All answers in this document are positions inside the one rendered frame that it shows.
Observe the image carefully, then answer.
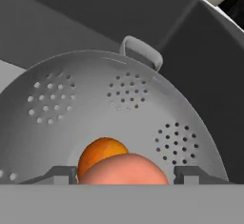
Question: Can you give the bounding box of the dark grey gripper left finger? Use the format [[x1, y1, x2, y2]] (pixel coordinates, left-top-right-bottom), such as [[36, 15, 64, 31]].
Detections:
[[19, 165, 79, 185]]

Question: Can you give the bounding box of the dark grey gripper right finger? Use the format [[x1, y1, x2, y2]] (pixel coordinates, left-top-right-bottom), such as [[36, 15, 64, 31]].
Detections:
[[173, 165, 234, 185]]

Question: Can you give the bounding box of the orange tangerine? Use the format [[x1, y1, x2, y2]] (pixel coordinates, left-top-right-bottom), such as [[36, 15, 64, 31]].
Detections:
[[77, 136, 130, 182]]

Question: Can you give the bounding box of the pink peach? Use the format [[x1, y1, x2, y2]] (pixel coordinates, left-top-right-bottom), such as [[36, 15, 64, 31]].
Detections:
[[79, 153, 170, 186]]

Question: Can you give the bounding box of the grey metal colander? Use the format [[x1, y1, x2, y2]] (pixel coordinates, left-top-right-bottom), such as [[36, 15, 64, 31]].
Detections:
[[0, 35, 230, 185]]

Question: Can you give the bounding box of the dark grey sink basin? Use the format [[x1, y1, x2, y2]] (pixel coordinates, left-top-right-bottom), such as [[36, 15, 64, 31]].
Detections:
[[0, 0, 244, 185]]

